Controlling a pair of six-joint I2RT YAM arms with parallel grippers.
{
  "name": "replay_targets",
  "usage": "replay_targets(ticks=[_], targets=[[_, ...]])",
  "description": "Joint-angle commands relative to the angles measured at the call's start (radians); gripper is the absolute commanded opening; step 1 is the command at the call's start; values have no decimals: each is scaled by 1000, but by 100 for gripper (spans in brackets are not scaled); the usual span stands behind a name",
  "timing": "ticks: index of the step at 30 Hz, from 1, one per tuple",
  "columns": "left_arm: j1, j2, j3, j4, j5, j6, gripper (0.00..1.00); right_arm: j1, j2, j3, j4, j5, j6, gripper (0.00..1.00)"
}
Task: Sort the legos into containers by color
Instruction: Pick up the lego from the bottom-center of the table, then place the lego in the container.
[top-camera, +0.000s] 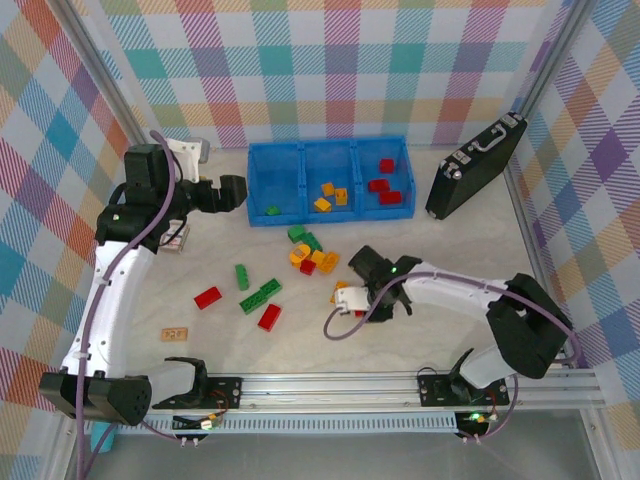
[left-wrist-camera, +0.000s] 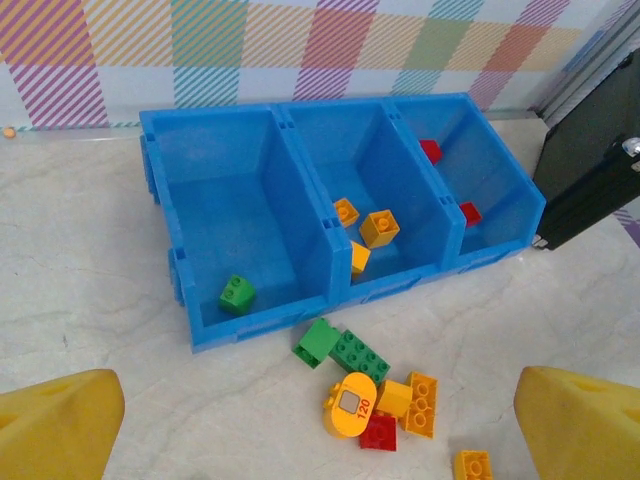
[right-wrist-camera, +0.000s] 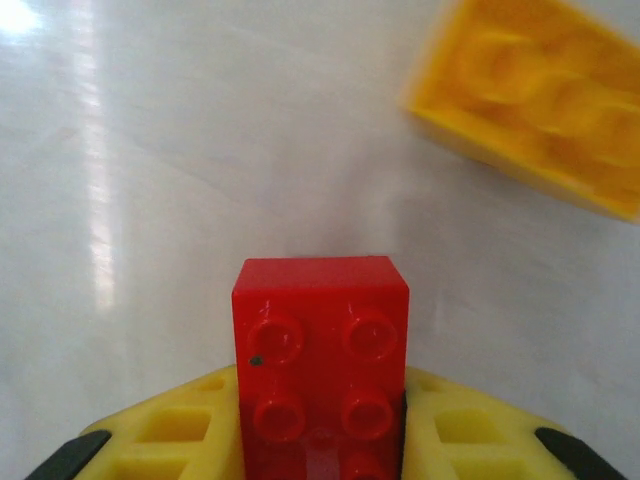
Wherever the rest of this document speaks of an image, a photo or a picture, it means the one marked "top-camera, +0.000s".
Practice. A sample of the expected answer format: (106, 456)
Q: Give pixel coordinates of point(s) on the yellow lego brick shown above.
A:
(341, 195)
(322, 204)
(327, 188)
(329, 263)
(337, 293)
(318, 257)

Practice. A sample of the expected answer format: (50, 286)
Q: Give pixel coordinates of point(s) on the long green lego brick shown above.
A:
(254, 302)
(242, 276)

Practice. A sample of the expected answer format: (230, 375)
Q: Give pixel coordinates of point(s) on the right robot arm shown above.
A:
(450, 290)

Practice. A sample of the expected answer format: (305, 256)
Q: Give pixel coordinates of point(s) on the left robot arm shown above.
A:
(120, 280)

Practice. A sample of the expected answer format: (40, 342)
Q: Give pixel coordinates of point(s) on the small white card box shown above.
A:
(177, 242)

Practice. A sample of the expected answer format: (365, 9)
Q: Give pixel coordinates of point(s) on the blue three-compartment plastic bin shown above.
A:
(302, 150)

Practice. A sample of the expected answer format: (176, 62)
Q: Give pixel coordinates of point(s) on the black briefcase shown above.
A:
(465, 185)

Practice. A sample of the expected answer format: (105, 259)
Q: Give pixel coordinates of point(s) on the small wooden tile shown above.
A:
(174, 334)

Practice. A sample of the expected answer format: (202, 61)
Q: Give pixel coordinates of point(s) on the light blue cup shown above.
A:
(102, 440)

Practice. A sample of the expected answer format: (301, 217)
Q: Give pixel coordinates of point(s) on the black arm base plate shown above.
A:
(430, 390)
(227, 387)

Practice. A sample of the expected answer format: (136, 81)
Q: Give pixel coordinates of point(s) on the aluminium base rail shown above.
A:
(325, 390)

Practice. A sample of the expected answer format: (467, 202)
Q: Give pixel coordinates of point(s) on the aluminium frame post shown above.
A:
(557, 50)
(100, 60)

